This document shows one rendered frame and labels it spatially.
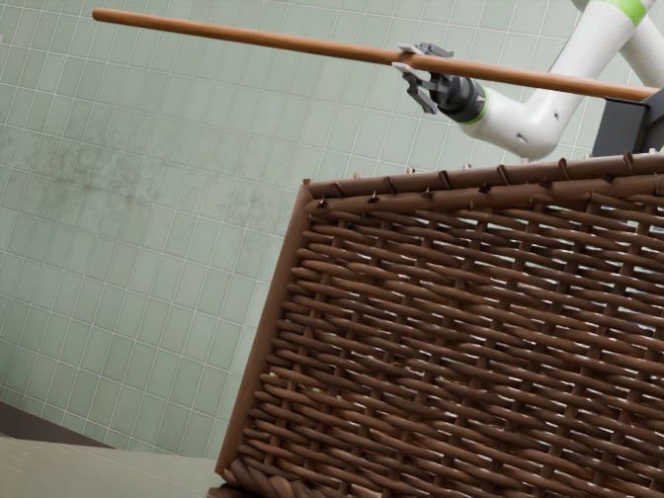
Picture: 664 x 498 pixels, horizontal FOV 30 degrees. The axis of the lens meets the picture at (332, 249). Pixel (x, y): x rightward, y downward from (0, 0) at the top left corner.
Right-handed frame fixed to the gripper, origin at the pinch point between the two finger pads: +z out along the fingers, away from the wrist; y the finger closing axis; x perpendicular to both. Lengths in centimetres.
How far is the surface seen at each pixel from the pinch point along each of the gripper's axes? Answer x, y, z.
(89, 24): 208, -27, -126
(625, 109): -76, 24, 88
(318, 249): -85, 47, 148
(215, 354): 111, 71, -124
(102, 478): -84, 59, 157
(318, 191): -84, 45, 148
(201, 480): -83, 60, 149
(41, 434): 170, 115, -123
